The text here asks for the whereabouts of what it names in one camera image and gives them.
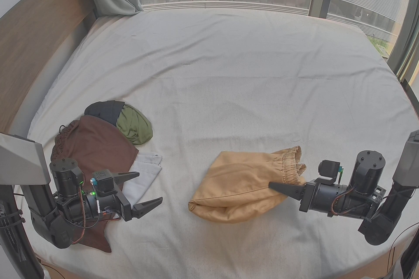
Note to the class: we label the brown garment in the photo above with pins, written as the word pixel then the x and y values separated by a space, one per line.
pixel 95 147

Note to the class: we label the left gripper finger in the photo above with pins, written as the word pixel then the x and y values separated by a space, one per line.
pixel 122 178
pixel 140 208

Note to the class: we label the white garment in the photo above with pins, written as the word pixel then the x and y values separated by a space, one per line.
pixel 148 169

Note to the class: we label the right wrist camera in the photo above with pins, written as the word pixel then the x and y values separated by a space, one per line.
pixel 329 169

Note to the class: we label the dark blue garment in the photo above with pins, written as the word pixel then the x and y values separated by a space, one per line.
pixel 101 111

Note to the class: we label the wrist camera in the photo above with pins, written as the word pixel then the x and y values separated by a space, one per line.
pixel 103 183
pixel 329 169

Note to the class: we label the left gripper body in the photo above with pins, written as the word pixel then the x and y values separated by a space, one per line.
pixel 104 204

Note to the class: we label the green garment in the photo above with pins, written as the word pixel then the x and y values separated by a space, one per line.
pixel 136 125

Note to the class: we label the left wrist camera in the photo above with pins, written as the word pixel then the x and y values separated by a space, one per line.
pixel 103 183

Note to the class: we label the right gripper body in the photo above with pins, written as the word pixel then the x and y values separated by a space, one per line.
pixel 327 199

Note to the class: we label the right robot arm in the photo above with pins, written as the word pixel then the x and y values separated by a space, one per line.
pixel 383 212

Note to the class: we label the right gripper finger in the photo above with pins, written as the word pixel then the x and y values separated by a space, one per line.
pixel 293 190

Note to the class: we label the tan shorts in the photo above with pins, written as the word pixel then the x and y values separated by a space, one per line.
pixel 235 179

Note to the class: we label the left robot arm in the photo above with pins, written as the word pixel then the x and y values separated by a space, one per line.
pixel 42 205

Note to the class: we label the bed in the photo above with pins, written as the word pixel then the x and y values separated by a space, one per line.
pixel 229 75

